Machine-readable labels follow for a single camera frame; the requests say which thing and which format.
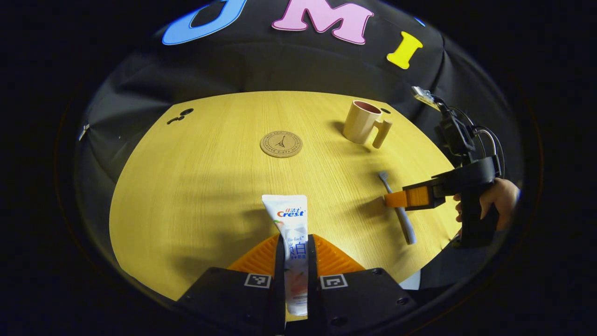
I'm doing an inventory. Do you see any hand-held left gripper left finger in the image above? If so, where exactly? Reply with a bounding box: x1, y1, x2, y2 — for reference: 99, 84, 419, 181
176, 233, 286, 336

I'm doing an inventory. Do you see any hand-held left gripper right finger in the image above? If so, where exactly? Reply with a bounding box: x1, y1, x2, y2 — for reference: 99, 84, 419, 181
307, 233, 418, 336

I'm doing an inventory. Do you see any grey toothbrush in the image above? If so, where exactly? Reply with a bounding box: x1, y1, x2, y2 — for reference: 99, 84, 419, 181
378, 171, 417, 245

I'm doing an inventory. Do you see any white toothpaste tube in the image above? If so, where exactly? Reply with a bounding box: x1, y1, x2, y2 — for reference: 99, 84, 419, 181
262, 194, 309, 317

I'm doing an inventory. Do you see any beige cup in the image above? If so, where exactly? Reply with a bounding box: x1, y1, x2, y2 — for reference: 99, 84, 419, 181
343, 100, 393, 149

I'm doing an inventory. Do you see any round brown coaster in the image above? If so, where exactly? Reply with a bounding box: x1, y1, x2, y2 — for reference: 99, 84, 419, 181
260, 131, 303, 159

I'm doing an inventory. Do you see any black backdrop cloth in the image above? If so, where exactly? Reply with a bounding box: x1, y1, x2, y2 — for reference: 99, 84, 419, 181
75, 0, 521, 290

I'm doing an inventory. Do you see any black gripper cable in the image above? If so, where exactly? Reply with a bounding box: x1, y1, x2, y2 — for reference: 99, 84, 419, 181
448, 106, 506, 178

